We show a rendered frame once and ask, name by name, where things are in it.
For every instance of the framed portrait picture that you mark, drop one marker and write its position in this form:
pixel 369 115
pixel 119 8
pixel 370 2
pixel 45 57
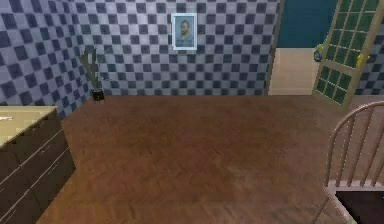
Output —
pixel 183 31

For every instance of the house plant in black pot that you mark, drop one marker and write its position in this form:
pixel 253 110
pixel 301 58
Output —
pixel 97 94

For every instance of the small blue and yellow object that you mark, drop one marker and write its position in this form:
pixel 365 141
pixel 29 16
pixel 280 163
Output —
pixel 318 53

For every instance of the beige glass-paned room door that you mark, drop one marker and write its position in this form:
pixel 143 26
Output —
pixel 346 50

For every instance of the dark brown chest of drawers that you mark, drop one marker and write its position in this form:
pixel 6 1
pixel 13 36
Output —
pixel 31 156

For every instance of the brown spindle-back chair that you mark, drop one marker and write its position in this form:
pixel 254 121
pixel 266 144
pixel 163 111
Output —
pixel 350 196

